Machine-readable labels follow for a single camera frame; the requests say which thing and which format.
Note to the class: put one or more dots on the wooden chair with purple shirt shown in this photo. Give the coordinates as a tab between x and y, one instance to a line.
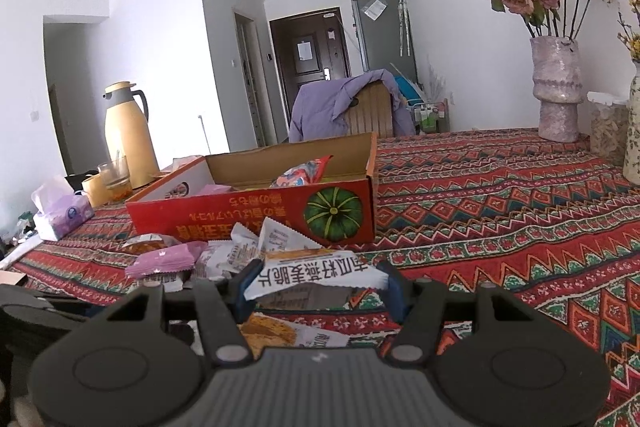
320	107

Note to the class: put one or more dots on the clear plastic jar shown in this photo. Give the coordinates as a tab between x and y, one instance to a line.
607	132

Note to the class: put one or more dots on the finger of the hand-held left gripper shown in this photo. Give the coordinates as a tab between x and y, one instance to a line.
40	319
25	290

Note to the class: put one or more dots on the pink textured vase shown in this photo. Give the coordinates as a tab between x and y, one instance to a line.
557	97

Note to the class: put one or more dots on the red cardboard box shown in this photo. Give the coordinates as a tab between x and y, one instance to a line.
210	222

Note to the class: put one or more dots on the clear drinking glass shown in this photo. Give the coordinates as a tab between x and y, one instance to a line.
116	184

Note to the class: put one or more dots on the blue white bag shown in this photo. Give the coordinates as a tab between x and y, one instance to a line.
407	89

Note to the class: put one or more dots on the yellow cup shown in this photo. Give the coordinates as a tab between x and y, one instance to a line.
92	194

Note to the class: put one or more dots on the grey refrigerator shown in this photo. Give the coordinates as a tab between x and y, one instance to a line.
385	42

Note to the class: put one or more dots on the dried flower bunch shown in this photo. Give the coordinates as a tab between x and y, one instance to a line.
435	82

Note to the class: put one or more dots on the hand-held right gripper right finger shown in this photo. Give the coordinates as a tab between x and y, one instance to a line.
395	294

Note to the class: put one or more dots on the dark brown door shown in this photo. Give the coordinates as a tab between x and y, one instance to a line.
307	74

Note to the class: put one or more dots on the yellow thermos jug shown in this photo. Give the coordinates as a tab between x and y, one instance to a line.
125	142

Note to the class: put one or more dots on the white wall switch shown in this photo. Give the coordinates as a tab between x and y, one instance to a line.
35	116

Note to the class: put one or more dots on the white folded umbrella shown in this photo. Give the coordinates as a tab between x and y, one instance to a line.
401	27

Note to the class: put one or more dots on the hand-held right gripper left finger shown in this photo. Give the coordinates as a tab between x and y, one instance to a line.
246	294

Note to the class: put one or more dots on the purple tissue pack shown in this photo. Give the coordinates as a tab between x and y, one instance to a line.
65	217

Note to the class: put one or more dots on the small storage rack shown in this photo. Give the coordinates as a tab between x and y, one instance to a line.
430	119

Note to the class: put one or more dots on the black bag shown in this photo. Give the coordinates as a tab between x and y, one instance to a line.
80	179

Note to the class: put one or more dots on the colourful snack bag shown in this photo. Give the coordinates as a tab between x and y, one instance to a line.
300	174

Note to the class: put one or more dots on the orange white snack packet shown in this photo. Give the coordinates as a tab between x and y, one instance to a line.
270	332

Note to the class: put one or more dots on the pink snack packet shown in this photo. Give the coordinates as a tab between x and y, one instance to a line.
215	189

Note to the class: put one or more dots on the pile of snack packets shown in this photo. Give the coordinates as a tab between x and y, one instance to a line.
160	262

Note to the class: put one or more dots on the clear document pouch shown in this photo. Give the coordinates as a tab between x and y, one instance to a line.
374	8

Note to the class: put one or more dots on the white paper notice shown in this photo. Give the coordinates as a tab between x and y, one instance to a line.
305	50

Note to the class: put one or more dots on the white interior door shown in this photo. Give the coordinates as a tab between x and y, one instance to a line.
250	82

